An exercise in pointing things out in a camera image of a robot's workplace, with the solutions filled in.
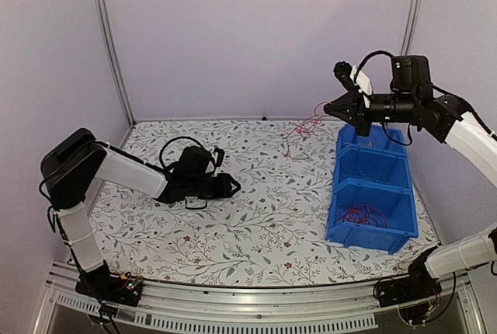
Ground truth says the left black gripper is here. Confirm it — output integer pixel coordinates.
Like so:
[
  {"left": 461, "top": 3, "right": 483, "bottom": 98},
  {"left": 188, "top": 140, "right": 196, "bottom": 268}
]
[{"left": 187, "top": 172, "right": 241, "bottom": 200}]

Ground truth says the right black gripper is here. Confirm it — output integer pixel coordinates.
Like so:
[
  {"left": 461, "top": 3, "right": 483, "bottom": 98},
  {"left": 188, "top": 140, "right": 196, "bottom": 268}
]
[{"left": 325, "top": 89, "right": 418, "bottom": 136}]

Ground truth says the dark red cable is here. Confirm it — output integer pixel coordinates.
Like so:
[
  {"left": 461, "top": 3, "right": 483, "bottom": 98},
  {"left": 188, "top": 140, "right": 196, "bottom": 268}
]
[{"left": 281, "top": 101, "right": 331, "bottom": 160}]

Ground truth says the blue cable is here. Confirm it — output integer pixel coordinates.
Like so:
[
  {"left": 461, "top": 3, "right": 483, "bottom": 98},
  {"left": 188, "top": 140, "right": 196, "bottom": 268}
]
[{"left": 356, "top": 169, "right": 393, "bottom": 186}]

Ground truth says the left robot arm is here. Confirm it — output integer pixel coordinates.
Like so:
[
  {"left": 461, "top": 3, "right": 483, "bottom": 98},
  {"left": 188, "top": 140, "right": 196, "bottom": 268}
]
[{"left": 39, "top": 128, "right": 241, "bottom": 298}]

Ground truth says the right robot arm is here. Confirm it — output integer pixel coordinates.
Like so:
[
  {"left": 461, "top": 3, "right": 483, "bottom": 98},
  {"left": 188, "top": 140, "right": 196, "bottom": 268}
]
[{"left": 323, "top": 51, "right": 496, "bottom": 300}]

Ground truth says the floral table mat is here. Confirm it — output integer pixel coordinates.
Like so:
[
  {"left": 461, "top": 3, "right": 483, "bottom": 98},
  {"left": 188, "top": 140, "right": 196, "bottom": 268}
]
[{"left": 90, "top": 120, "right": 438, "bottom": 287}]

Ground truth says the blue three-compartment bin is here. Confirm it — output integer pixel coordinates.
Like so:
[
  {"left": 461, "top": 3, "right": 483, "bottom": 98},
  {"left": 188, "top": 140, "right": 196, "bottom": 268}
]
[{"left": 325, "top": 124, "right": 419, "bottom": 255}]

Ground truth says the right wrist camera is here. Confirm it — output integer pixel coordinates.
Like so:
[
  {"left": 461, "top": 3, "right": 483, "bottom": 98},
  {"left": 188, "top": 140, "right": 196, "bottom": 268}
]
[{"left": 333, "top": 61, "right": 373, "bottom": 96}]

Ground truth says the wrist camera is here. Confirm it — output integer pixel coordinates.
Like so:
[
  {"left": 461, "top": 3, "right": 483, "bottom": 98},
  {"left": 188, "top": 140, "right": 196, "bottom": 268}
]
[
  {"left": 333, "top": 61, "right": 373, "bottom": 96},
  {"left": 211, "top": 147, "right": 224, "bottom": 174}
]

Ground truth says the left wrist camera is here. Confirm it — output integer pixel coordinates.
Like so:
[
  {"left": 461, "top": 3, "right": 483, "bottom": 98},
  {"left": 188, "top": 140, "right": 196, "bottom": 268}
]
[{"left": 211, "top": 147, "right": 224, "bottom": 174}]

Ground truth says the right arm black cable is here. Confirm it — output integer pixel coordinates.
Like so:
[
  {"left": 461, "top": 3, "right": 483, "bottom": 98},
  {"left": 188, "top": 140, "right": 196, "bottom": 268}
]
[{"left": 356, "top": 50, "right": 415, "bottom": 147}]

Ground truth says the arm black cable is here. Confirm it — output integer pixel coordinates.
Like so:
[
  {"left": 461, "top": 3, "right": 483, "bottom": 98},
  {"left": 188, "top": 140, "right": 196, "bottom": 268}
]
[
  {"left": 159, "top": 135, "right": 209, "bottom": 210},
  {"left": 356, "top": 50, "right": 415, "bottom": 147}
]

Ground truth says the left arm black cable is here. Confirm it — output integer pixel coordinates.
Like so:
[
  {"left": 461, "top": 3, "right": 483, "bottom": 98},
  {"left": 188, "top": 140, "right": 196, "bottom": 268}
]
[{"left": 159, "top": 135, "right": 209, "bottom": 210}]

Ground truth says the right aluminium frame post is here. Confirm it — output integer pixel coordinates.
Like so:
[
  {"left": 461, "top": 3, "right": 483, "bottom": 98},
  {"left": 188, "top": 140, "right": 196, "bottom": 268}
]
[{"left": 400, "top": 0, "right": 422, "bottom": 55}]

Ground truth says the aluminium frame post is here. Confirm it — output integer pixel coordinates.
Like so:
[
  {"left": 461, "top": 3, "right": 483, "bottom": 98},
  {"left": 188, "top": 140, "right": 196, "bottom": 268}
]
[
  {"left": 400, "top": 0, "right": 422, "bottom": 55},
  {"left": 95, "top": 0, "right": 136, "bottom": 127}
]

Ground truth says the aluminium front rail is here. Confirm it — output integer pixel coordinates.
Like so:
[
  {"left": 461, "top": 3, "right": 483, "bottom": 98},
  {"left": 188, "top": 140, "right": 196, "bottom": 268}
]
[{"left": 33, "top": 262, "right": 488, "bottom": 333}]

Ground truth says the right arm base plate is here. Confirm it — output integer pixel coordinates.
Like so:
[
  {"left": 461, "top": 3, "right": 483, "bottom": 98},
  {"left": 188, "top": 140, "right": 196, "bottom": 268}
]
[{"left": 373, "top": 277, "right": 442, "bottom": 308}]

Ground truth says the left aluminium frame post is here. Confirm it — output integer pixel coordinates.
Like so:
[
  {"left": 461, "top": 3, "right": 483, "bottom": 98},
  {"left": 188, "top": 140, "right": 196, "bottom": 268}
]
[{"left": 95, "top": 0, "right": 136, "bottom": 127}]

